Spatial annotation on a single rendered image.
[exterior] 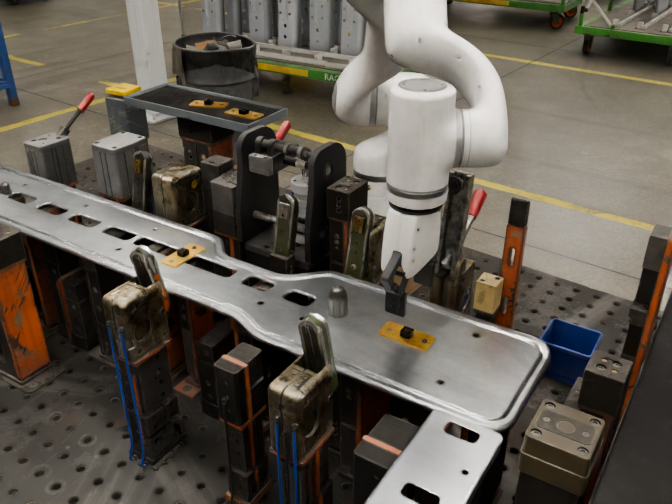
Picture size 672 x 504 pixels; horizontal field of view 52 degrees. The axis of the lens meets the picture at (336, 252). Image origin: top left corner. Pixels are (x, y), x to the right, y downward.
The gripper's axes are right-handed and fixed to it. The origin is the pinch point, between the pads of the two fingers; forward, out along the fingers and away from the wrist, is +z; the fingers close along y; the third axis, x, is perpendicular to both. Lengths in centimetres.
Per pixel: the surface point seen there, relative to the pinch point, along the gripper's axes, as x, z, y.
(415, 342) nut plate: 2.1, 7.5, 1.4
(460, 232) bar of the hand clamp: 1.8, -4.5, -13.6
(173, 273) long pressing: -43.6, 8.0, 5.9
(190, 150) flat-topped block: -72, 3, -30
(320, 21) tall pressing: -272, 61, -388
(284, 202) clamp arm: -32.8, -0.8, -13.4
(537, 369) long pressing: 19.6, 8.0, -2.9
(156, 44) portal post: -332, 62, -270
